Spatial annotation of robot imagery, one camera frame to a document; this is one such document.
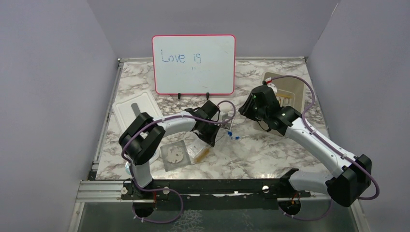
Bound small clear zip bag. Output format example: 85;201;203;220
187;139;209;159

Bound bag of filter paper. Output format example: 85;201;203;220
160;140;191;172

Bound yellow rubber tubing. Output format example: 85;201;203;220
276;91;294;99

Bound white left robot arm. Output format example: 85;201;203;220
118;101;221;199

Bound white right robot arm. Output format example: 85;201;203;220
239;85;372;207

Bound small bag black granules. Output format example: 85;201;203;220
220;112;231;123

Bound beige plastic bin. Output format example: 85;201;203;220
252;72;306;137

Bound pink framed whiteboard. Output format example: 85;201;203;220
151;34;236;95

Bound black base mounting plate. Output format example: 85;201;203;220
120;178;310;211

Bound white plastic container lid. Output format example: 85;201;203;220
113;90;163;133

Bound blue item blister pack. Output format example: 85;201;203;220
125;154;159;175

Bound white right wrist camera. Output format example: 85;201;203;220
262;78;278;94

